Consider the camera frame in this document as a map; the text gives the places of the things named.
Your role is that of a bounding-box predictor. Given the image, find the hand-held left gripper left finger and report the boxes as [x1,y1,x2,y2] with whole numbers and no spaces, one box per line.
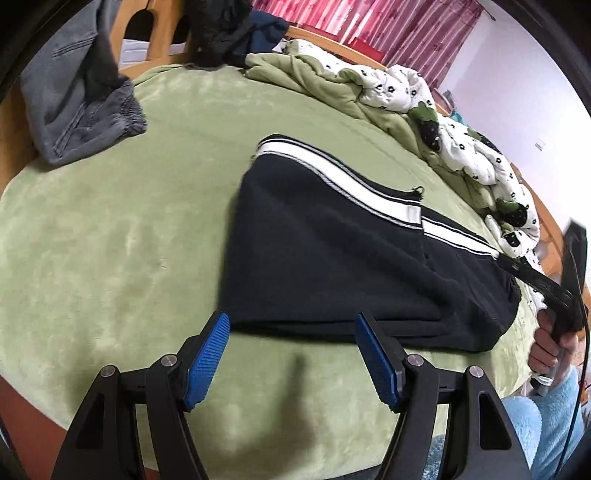
[51,310,232,480]

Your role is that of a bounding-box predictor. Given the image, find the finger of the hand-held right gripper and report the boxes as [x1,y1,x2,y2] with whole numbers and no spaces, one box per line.
[498,255,571,308]

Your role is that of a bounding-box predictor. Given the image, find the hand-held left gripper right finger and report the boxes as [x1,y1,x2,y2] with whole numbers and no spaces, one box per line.
[355,311,532,480]

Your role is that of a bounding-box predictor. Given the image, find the black pants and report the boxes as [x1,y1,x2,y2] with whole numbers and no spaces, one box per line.
[217,134,522,348]

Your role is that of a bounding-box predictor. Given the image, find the person's right hand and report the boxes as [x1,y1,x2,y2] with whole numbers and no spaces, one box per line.
[527,310,583,376]

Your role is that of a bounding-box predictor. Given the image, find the green fleece bed sheet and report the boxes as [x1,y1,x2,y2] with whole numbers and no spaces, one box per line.
[0,65,541,472]

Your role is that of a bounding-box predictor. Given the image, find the white floral quilt green lining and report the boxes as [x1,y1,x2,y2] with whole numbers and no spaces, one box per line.
[245,39,541,259]

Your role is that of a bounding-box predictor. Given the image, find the red floral curtain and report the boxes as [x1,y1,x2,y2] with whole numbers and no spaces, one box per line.
[252,0,485,88]

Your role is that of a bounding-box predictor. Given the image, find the red chair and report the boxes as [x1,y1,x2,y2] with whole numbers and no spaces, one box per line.
[351,37,385,58]

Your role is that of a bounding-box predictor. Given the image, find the grey jeans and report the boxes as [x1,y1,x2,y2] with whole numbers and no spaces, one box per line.
[18,0,148,167]

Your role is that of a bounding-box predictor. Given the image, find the black jacket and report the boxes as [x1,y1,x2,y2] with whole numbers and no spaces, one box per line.
[187,0,259,70]

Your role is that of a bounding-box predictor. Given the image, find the navy blue garment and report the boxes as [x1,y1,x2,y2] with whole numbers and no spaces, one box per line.
[231,11,290,70]

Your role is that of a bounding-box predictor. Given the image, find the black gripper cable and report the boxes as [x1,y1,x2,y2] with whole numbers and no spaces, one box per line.
[549,231,591,480]

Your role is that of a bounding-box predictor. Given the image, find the wooden bed frame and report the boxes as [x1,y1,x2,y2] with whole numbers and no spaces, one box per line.
[0,0,591,480]

